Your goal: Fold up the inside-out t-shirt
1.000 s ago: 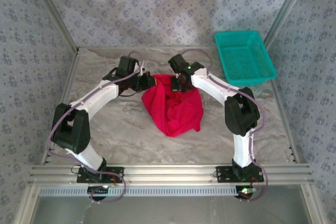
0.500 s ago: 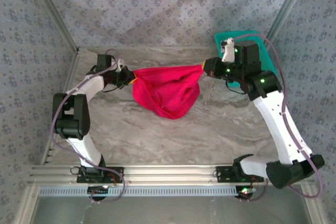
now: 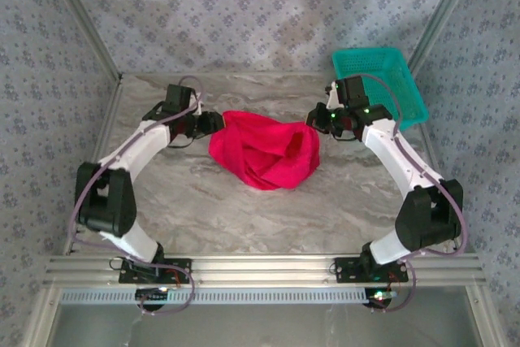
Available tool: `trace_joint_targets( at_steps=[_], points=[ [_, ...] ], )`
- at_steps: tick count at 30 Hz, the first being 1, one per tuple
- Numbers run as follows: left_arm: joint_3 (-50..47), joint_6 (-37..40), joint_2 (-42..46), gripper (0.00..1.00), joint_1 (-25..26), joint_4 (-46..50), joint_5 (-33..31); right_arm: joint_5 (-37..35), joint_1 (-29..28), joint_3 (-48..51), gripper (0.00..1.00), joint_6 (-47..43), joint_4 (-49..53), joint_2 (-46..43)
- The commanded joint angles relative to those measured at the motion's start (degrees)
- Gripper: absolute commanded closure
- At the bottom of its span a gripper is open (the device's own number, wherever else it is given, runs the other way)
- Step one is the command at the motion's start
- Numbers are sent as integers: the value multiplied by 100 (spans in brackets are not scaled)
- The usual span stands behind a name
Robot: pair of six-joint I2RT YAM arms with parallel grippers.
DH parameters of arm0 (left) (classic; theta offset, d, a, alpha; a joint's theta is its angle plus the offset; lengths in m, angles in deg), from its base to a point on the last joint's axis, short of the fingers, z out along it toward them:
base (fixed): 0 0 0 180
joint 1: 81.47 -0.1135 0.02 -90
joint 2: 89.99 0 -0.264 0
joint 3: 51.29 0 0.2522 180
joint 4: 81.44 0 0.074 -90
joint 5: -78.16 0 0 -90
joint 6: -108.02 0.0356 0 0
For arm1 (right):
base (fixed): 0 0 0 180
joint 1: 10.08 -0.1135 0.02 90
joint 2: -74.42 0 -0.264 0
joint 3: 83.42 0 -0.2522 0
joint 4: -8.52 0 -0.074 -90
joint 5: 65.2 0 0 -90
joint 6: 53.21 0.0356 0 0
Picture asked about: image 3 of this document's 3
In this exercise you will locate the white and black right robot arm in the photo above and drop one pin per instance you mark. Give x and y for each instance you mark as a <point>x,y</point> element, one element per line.
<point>386,152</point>

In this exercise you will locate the aluminium frame post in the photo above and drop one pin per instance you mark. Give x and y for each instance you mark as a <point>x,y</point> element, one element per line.
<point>442,18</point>
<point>84,18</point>

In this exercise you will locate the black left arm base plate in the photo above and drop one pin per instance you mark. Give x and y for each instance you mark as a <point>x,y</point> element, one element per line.
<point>126,276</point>

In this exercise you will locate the aluminium frame cross rail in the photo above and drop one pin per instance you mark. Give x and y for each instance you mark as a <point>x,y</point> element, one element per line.
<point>264,270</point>

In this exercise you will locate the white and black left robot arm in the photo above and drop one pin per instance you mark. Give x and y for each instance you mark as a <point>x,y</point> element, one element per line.
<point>138,148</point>

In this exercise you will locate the red t-shirt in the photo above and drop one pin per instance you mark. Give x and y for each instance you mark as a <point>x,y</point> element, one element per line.
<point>260,152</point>

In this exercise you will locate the black controller board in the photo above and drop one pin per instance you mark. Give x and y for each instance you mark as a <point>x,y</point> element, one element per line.
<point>150,293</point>
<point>382,301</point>

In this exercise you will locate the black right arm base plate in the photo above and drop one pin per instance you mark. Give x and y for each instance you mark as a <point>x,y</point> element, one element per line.
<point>349,276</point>

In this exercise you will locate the aluminium frame leg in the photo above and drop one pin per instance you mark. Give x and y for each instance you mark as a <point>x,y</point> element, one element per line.
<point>40,318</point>
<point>483,318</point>

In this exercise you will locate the teal plastic basket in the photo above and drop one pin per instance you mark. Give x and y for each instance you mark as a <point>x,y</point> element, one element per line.
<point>406,95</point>

